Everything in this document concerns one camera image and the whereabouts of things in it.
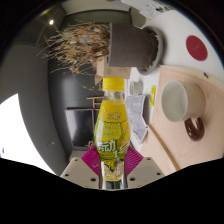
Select white mug with brown handle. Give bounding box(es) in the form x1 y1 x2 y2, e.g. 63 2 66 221
161 79 206 142

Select dried plant in grey pot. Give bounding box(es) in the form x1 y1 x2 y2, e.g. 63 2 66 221
41 21 160 76

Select light plywood board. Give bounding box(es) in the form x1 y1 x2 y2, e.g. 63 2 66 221
139 64 224 176

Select small yellow tag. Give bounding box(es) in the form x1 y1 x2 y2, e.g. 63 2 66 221
149 85 157 107

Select yellow drink bottle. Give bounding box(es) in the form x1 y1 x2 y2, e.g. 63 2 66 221
93 77 131 183

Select papers on chair seat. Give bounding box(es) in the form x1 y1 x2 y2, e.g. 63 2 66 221
138 0 174 19

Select wooden easel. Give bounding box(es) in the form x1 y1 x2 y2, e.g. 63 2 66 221
86 95 105 111

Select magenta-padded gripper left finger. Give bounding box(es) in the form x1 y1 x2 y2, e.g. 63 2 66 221
59 146 102 190

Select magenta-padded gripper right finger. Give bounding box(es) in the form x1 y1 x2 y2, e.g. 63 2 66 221
121 146 165 190

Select flat round red coaster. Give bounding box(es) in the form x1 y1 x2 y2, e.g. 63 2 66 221
185 35 209 62

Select black wall screen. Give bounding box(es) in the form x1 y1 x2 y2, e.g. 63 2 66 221
64 108 96 148

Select grey plant saucer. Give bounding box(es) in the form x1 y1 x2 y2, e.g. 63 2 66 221
138 26 165 76

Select long ceiling light panel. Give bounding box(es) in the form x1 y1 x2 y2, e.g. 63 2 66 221
0 93 58 176

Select brown cardboard box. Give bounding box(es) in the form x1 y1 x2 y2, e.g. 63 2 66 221
94 55 132 86

